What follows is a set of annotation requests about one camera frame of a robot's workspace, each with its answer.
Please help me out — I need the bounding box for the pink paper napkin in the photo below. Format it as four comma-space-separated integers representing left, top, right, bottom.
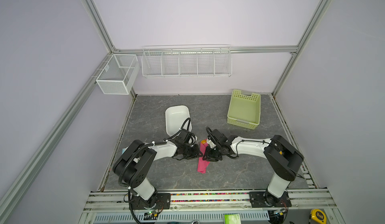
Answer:
197, 143, 210, 174

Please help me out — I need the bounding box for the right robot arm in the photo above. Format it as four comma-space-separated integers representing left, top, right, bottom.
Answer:
203, 127, 304, 209

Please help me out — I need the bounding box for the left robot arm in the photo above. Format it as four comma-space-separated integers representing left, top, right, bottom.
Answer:
112, 117, 203, 208

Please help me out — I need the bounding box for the white plastic tub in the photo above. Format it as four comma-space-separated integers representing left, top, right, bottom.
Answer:
165, 105, 190, 136

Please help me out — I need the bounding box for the green plastic basket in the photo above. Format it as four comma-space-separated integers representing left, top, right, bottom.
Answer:
227, 89, 261, 130

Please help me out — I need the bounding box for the green box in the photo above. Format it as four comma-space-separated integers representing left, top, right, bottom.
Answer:
224, 214, 241, 224

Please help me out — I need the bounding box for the white mesh box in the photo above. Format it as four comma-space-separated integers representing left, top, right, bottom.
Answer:
96, 54, 140, 95

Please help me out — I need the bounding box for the yellow tape measure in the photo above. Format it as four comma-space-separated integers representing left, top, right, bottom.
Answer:
308, 209, 327, 224

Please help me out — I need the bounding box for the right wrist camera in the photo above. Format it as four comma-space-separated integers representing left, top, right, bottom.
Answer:
207, 138, 216, 149

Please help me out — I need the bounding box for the white wire shelf basket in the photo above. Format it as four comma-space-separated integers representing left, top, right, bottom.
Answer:
142, 45, 233, 78

